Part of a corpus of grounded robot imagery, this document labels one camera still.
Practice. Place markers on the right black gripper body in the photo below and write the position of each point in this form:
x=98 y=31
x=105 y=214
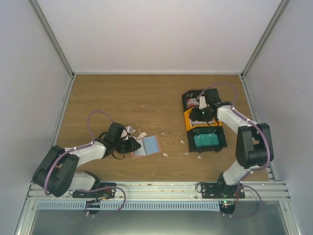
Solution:
x=202 y=117

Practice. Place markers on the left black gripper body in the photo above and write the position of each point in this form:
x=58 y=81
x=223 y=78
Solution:
x=122 y=148

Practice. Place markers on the pink clear card holder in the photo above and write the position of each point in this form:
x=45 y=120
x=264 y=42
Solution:
x=149 y=146

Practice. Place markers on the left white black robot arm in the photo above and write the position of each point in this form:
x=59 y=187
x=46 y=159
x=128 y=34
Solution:
x=57 y=173

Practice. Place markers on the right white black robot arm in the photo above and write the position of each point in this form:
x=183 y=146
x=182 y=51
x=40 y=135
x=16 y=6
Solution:
x=253 y=151

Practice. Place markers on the white red cards far bin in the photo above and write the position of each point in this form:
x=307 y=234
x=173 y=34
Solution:
x=192 y=102

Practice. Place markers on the teal card stack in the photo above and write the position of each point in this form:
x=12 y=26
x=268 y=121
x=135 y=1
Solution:
x=206 y=140

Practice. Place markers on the white paper scraps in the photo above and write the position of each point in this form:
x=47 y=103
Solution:
x=169 y=126

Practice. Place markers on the black bin near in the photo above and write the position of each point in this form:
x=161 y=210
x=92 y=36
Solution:
x=219 y=131

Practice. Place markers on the black bin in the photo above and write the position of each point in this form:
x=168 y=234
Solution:
x=191 y=94
x=219 y=131

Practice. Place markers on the orange bin middle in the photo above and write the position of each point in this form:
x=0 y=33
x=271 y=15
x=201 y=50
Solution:
x=195 y=124

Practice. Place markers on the black bin far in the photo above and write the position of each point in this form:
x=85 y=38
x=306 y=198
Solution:
x=191 y=94

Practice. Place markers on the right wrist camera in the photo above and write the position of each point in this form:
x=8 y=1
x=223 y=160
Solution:
x=202 y=103

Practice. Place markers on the aluminium mounting rail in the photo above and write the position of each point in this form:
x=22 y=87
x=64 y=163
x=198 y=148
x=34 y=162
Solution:
x=185 y=191

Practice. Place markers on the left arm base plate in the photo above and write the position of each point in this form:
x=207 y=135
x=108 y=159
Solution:
x=101 y=191

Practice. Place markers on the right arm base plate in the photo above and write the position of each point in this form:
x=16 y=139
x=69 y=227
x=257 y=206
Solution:
x=213 y=190

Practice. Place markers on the grey slotted cable duct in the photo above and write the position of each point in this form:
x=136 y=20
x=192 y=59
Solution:
x=131 y=205

